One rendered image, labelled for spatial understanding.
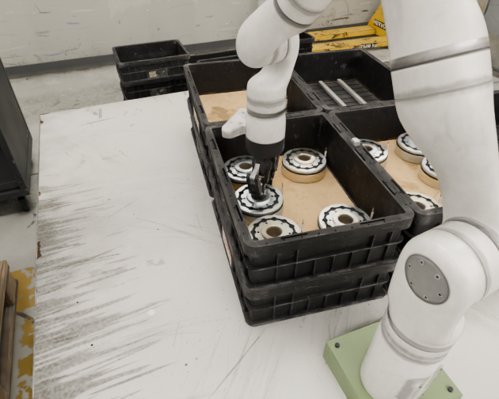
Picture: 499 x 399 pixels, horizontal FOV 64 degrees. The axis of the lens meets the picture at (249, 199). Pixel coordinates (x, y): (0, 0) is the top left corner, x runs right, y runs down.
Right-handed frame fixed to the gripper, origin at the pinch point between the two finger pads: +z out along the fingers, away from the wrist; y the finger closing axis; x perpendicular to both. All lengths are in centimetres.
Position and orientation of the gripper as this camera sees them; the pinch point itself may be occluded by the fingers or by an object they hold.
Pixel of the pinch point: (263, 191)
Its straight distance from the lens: 84.2
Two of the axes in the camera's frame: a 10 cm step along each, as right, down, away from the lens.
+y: 3.8, -5.9, 7.1
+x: -9.2, -2.4, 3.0
